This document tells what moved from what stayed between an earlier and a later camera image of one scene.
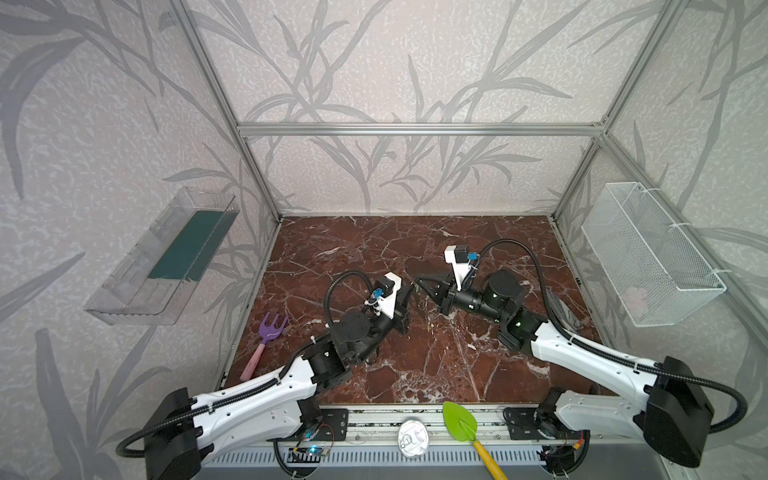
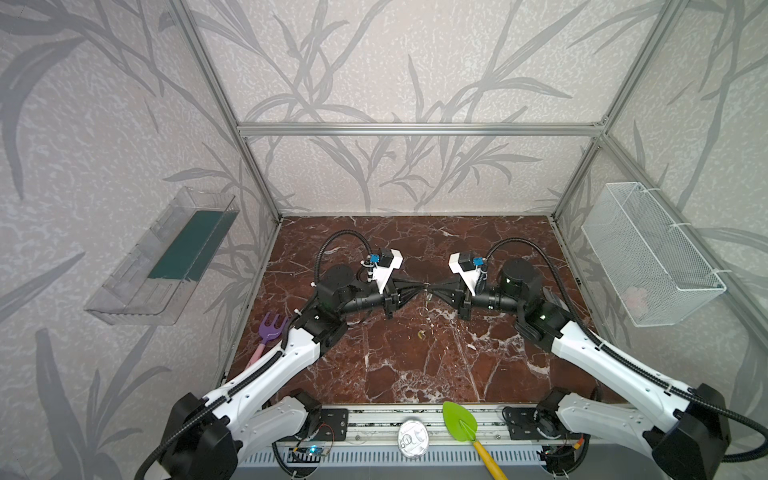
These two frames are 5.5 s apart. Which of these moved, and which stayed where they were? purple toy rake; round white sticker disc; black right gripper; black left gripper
Moved: black left gripper
Stayed: round white sticker disc; black right gripper; purple toy rake
